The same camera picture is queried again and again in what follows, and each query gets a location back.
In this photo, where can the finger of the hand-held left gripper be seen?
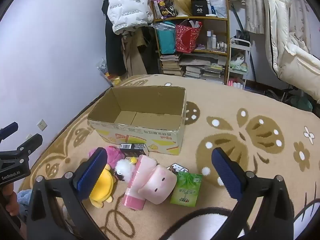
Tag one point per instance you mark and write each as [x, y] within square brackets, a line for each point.
[10, 129]
[32, 142]

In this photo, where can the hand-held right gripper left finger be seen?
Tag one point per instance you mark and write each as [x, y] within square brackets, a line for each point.
[91, 172]

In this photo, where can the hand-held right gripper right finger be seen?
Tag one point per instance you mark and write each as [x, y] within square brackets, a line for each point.
[226, 172]

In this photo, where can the white fluffy toy yellow pompoms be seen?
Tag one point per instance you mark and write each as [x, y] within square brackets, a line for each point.
[123, 167]

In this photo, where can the green tissue pack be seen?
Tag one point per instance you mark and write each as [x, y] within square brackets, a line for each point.
[186, 190]

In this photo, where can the cardboard box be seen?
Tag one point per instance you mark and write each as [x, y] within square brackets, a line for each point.
[150, 100]

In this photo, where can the white brown soft toy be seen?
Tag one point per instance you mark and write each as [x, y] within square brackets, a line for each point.
[238, 59]

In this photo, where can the person's left hand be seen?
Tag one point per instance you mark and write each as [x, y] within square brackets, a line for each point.
[11, 206]

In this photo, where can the yellow plush toy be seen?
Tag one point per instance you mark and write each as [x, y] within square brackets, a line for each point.
[102, 187]

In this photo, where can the blue cloth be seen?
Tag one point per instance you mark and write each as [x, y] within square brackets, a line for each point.
[23, 200]

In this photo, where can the magenta plush toy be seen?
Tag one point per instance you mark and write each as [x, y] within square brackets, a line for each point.
[115, 155]

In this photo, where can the small black box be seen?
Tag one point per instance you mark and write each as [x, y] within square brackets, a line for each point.
[132, 150]

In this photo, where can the printed hexagonal badge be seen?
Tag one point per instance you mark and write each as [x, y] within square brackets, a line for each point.
[178, 167]

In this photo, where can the pink tube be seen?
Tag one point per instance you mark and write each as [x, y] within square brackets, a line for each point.
[140, 175]

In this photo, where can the pink pig plush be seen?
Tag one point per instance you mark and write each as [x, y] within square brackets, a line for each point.
[160, 182]

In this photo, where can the beige brown patterned blanket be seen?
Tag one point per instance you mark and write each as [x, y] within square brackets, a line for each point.
[225, 100]

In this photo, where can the row of pink white bottles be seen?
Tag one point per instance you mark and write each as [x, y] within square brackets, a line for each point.
[235, 83]

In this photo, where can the pile of plastic packets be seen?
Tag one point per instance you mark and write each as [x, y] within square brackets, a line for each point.
[107, 75]

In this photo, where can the black chair base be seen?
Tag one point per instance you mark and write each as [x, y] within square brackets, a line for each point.
[285, 92]

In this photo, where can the dark green bag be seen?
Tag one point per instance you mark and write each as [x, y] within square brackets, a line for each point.
[301, 103]

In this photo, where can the pile of books and papers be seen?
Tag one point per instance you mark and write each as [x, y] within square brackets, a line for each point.
[205, 71]

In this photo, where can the pale green packets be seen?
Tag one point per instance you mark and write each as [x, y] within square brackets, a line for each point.
[238, 68]

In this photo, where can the white trolley cart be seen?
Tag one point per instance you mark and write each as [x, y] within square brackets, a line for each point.
[247, 55]

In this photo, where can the beige cardboard sheets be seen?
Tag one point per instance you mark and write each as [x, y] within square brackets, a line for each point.
[135, 60]

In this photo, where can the stack of books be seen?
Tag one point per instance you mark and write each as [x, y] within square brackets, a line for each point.
[170, 65]

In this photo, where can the black coat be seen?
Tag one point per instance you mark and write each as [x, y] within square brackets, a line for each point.
[112, 50]

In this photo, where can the row of small cosmetic bottles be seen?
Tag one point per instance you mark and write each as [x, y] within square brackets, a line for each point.
[222, 46]

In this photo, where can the white bottle grey cap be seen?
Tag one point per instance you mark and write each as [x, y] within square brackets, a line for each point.
[214, 42]

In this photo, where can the tall white bottle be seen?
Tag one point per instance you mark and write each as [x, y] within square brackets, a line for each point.
[209, 41]

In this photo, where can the red patterned bag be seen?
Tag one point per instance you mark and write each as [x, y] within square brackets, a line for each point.
[186, 40]

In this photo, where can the black dustpan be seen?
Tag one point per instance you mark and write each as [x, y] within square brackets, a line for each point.
[243, 34]

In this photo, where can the wooden shelf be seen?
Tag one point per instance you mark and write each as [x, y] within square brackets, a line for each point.
[226, 30]

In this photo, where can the white duvet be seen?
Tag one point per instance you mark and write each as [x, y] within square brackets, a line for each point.
[287, 42]

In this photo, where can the teal bag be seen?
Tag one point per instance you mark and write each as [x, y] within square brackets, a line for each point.
[166, 40]

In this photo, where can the patterned cream curtain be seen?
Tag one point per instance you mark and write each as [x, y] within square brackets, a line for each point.
[252, 10]

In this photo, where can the black box white print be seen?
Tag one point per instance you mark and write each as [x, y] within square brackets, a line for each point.
[200, 8]

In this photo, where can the white puffer jacket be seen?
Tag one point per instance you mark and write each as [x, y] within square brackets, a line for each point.
[127, 5]

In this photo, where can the white plastic bag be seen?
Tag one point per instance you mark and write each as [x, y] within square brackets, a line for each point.
[217, 2]

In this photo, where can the blonde wig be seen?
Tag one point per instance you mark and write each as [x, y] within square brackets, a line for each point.
[182, 2]

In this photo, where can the printed pink black tote bag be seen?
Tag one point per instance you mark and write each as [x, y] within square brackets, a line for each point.
[162, 5]

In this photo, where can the white wall socket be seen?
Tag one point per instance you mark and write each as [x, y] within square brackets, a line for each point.
[42, 125]

